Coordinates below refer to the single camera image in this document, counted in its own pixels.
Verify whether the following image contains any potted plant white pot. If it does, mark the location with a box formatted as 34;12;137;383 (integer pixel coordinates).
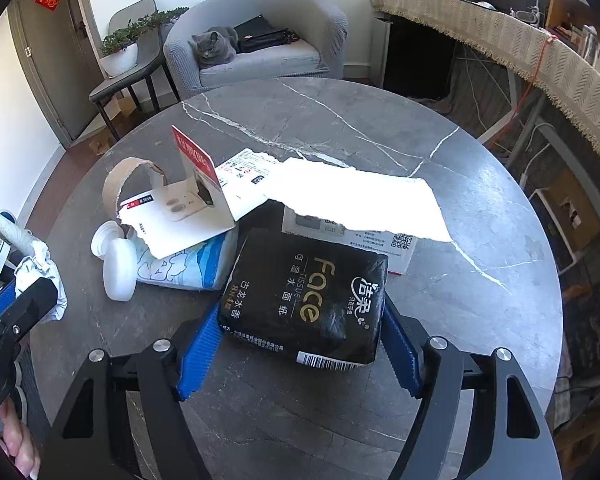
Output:
99;6;190;78

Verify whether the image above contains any white round lid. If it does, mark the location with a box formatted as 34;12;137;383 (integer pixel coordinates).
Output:
91;221;140;302

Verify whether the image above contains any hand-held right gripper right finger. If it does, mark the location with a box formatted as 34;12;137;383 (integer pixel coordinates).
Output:
382;304;563;480

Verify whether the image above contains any black cabinet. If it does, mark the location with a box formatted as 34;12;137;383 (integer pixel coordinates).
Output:
380;15;456;102

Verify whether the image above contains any person's left hand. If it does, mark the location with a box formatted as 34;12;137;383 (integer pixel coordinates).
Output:
0;400;42;480

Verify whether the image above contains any torn white red carton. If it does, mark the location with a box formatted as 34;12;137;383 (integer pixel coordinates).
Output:
117;126;238;261

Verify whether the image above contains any white flat box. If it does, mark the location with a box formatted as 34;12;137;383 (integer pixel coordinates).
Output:
281;202;420;276

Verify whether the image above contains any grey dining chair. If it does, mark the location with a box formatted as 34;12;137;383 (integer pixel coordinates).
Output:
88;0;181;141

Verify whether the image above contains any black bag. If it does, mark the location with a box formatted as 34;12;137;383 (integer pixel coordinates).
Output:
232;14;301;54

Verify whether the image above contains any grey door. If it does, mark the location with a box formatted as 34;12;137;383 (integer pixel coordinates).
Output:
7;0;103;146

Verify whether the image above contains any white printed leaflet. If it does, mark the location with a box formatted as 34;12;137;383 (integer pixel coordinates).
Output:
214;148;283;222

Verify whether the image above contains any round grey marble table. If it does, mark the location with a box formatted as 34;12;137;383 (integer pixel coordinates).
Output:
27;77;566;480

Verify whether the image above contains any white tissue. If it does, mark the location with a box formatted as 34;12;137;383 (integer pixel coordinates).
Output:
14;240;68;321

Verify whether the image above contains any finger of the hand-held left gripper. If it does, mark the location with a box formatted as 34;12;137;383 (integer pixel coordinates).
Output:
0;279;20;317
0;276;57;357

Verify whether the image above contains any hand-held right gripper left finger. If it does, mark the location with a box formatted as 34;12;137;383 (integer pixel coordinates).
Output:
40;304;222;480

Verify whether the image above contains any blue white tissue pack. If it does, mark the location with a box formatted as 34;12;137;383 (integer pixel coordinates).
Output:
130;230;241;291

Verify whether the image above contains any grey armchair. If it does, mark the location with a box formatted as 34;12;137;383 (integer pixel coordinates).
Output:
163;0;349;102

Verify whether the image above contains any white box with QR code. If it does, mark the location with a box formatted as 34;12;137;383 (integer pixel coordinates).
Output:
262;156;453;243

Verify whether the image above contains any grey cat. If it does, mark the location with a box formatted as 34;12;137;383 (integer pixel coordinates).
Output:
190;26;241;69

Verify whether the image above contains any wooden bookshelf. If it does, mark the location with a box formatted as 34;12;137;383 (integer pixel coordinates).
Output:
550;0;600;78

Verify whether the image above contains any black tissue pack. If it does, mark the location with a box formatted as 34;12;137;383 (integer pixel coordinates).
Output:
217;227;390;372

